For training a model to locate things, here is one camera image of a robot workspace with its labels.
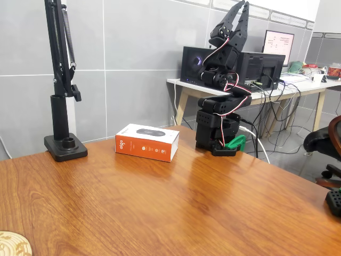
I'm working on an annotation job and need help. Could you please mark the black computer case with fans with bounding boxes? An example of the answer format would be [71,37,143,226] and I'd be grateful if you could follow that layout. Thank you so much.
[180,46,230,91]

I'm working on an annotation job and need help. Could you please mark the green table clamp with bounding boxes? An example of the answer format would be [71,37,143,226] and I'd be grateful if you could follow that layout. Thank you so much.
[223,134,247,153]

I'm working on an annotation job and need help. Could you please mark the green cloth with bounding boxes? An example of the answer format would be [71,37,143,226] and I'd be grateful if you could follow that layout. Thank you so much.
[289,61,305,74]

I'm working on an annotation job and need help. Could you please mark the white desk with wooden legs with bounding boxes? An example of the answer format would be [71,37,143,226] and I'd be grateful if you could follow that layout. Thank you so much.
[166,70,341,139]

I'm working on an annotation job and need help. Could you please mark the black desk cable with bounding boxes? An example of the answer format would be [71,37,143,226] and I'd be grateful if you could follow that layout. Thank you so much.
[255,74,312,155]

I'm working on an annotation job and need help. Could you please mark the black desk stand base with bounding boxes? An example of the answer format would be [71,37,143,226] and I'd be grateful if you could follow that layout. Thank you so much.
[44,94,88,163]

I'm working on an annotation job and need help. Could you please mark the black power cable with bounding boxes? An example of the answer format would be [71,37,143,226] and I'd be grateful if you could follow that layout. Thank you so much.
[239,117,259,159]

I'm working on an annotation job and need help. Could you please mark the monitor with white screen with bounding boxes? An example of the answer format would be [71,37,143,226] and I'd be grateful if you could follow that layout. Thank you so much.
[262,30,295,67]

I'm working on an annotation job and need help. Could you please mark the black monitor back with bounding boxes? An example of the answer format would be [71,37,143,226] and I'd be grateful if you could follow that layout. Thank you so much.
[238,52,286,93]

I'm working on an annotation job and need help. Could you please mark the black office chair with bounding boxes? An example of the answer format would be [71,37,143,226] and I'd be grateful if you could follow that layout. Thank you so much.
[303,115,341,189]

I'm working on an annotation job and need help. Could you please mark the white wall cable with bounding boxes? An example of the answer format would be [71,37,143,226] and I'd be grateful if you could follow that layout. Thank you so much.
[0,135,13,160]

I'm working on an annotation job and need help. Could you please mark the red tin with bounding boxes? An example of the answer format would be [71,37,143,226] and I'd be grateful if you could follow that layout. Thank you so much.
[327,63,341,79]

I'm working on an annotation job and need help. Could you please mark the orange white mouse box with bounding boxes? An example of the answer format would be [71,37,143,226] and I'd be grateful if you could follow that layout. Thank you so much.
[115,123,180,163]

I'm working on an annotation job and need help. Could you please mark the white usb cable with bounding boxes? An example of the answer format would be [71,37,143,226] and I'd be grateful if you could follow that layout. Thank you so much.
[238,125,271,164]

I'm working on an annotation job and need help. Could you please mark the black perforated arm base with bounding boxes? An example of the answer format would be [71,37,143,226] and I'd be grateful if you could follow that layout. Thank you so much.
[324,186,341,217]

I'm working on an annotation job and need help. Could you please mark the round wooden coaster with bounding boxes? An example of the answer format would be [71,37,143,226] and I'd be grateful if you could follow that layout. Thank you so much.
[0,231,33,256]

